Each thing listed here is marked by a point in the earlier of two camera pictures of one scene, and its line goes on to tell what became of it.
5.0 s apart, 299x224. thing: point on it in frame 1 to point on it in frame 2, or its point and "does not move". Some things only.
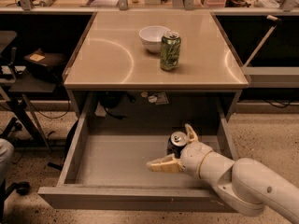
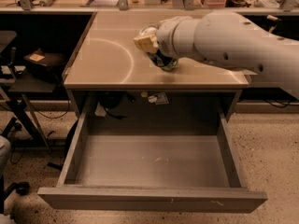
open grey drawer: x=107 y=172 does not move
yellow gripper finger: x=192 y=134 to x=160 y=23
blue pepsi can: x=176 y=143 to x=163 y=61
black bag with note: x=48 y=65 does not move
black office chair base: x=21 y=188 does not move
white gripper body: x=193 y=156 to x=165 y=38
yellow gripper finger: x=168 y=163 to x=148 y=43
